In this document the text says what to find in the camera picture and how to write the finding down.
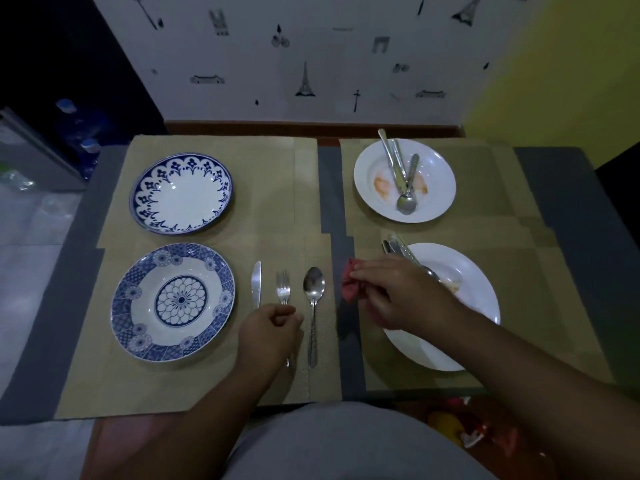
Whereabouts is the person's right hand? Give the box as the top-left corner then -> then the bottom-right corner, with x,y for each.
349,254 -> 469,341

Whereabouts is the person's left forearm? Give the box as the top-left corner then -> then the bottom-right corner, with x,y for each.
107,364 -> 281,480

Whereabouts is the brown wooden baseboard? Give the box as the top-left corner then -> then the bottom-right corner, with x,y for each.
165,119 -> 466,141

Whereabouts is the person's grey shirt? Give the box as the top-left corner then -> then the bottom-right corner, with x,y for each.
222,400 -> 496,480

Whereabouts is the brown wooden seat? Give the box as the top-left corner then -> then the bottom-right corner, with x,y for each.
79,412 -> 186,480

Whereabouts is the silver water dispenser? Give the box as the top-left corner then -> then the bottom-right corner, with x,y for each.
0,107 -> 86,191

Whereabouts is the black furniture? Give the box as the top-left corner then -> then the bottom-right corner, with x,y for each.
595,142 -> 640,235

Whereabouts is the green label plastic bottle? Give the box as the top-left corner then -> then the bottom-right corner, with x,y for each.
0,169 -> 36,191

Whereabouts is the person's left hand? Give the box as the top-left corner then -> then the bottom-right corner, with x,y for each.
237,303 -> 305,377

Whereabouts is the steel fork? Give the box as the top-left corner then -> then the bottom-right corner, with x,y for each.
392,139 -> 409,193
275,269 -> 293,369

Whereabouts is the person's right forearm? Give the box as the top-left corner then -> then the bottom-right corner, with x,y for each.
425,309 -> 640,480

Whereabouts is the pile of steel cutlery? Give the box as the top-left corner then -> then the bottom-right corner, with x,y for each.
381,232 -> 441,281

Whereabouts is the yellow red toy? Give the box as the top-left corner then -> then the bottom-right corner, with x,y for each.
459,412 -> 519,458

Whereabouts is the blue geometric rim plate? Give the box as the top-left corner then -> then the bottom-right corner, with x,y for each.
111,242 -> 236,364

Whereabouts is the blue floral rim plate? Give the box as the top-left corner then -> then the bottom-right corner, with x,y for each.
129,153 -> 234,235

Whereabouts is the beige woven placemat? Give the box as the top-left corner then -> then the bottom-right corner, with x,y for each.
339,138 -> 546,245
97,134 -> 320,248
55,233 -> 343,421
353,217 -> 615,393

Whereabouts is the red cleaning cloth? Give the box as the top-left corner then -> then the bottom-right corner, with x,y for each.
341,258 -> 381,305

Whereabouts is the white plate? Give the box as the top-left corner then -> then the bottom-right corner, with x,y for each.
382,242 -> 501,372
353,138 -> 457,225

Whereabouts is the steel spoon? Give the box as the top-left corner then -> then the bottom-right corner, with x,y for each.
303,266 -> 327,369
396,153 -> 420,215

